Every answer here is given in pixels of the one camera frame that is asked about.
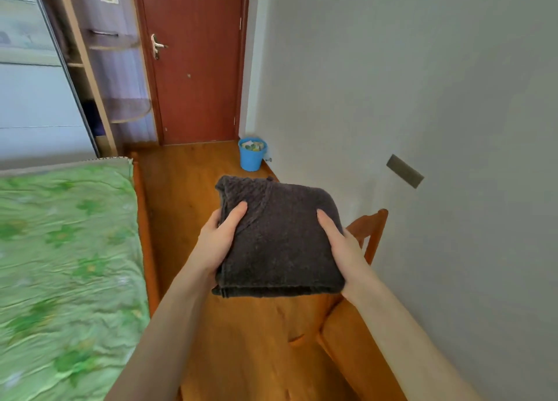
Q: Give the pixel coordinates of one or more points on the person's right hand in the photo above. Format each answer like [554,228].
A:
[348,257]

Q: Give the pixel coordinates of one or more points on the person's left hand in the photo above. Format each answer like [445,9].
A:
[210,244]

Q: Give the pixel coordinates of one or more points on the person's left thumb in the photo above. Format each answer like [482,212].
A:
[234,216]

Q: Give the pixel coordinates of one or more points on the person's right thumb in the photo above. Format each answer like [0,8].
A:
[328,225]

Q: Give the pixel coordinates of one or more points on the dark grey knitted garment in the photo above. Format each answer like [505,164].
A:
[279,239]

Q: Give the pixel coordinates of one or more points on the person's right forearm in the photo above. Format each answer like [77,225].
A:
[405,348]

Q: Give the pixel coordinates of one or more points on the person's left forearm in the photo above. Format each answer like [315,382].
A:
[157,344]

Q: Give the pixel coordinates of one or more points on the blue plastic waste bin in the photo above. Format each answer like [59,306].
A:
[251,156]

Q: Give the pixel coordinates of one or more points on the rubbish in bin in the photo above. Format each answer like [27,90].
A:
[253,145]

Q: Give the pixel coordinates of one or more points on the wooden chair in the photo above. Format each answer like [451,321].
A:
[348,326]

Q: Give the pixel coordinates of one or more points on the red-brown wooden door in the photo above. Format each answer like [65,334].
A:
[196,60]

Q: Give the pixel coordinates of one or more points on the green floral bed sheet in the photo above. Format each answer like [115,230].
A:
[65,278]

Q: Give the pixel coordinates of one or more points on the wooden corner shelf unit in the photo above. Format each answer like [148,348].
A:
[102,65]

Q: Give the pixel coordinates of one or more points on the wardrobe with sliding door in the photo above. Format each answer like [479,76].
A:
[37,69]

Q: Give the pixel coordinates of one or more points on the wooden bed frame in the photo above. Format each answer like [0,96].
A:
[146,239]

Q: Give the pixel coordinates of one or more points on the grey wall socket plate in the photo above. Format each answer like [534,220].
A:
[405,171]

